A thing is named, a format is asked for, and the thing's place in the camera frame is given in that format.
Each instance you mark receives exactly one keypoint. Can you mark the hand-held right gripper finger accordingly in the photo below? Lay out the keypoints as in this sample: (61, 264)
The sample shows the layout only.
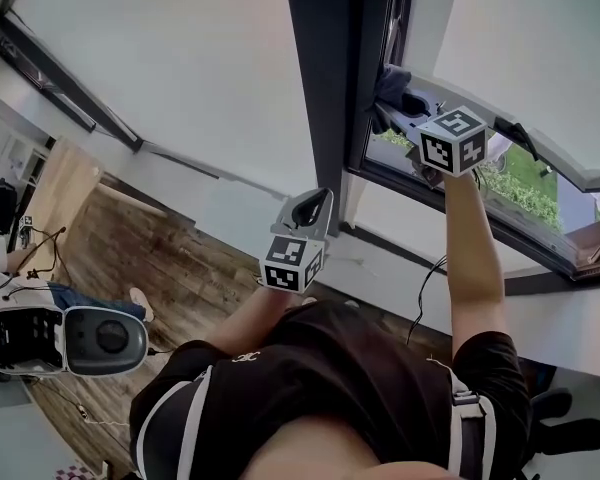
(432, 108)
(400, 123)

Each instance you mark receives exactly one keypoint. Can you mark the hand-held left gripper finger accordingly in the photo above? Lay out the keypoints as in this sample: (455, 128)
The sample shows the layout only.
(326, 220)
(286, 213)

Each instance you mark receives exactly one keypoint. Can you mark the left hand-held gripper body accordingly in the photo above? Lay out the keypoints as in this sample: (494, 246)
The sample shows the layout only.
(282, 263)

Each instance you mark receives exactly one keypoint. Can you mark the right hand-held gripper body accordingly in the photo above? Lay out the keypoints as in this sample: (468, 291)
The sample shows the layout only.
(450, 143)

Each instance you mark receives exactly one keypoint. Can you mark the dark grey cleaning cloth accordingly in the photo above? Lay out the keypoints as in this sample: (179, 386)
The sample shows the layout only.
(392, 85)

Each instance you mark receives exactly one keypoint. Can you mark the black window frame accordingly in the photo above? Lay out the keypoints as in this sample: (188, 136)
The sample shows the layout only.
(80, 98)
(320, 93)

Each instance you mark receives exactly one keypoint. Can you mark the person's right forearm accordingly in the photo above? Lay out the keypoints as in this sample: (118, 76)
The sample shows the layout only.
(472, 268)

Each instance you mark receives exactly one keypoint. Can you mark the person's left forearm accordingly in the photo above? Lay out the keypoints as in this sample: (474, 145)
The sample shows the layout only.
(250, 318)

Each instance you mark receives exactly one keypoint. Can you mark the grey window sash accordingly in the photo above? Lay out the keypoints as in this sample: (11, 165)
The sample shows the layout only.
(530, 33)

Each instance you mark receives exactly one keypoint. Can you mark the person's white shoe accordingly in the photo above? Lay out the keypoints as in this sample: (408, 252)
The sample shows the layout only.
(309, 300)

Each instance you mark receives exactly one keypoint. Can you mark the white outdoor pole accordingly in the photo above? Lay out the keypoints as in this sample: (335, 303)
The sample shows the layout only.
(500, 150)

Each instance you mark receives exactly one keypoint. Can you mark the small dark outdoor lamp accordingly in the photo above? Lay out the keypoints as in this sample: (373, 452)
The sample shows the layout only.
(545, 171)

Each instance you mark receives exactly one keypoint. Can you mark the person's black shirt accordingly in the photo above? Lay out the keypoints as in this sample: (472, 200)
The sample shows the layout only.
(330, 378)

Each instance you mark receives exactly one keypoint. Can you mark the person's bare neck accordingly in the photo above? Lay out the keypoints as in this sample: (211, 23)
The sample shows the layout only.
(330, 453)

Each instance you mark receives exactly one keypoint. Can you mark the wooden table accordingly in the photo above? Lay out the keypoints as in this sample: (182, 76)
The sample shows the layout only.
(65, 183)

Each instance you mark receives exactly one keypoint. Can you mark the white shelf unit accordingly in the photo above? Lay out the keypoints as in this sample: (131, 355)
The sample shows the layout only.
(25, 158)

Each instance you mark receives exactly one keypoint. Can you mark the black mesh office chair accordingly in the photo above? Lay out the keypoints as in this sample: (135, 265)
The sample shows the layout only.
(552, 403)

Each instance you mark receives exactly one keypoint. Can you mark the pink checkered board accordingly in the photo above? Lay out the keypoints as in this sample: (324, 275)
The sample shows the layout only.
(77, 470)

